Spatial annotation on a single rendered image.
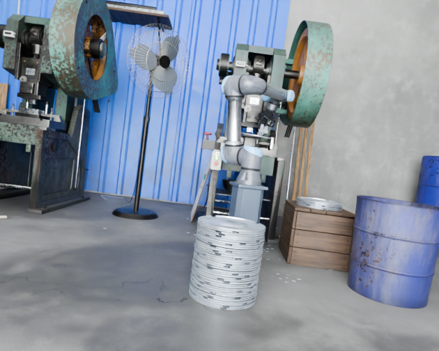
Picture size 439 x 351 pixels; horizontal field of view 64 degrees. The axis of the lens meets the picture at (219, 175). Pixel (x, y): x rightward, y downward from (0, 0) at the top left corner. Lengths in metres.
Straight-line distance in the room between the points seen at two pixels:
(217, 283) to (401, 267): 0.90
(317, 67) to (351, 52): 1.86
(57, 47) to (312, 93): 1.82
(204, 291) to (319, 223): 0.99
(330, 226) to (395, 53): 2.87
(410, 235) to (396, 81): 2.97
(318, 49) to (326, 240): 1.32
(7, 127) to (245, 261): 2.23
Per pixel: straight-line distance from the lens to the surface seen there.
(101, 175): 4.18
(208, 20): 4.29
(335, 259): 2.29
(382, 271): 1.90
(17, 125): 3.07
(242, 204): 2.05
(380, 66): 4.58
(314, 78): 2.65
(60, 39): 2.84
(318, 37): 2.76
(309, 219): 2.20
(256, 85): 2.09
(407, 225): 1.85
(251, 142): 2.73
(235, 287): 1.45
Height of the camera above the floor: 0.59
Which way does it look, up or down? 3 degrees down
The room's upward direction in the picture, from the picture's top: 7 degrees clockwise
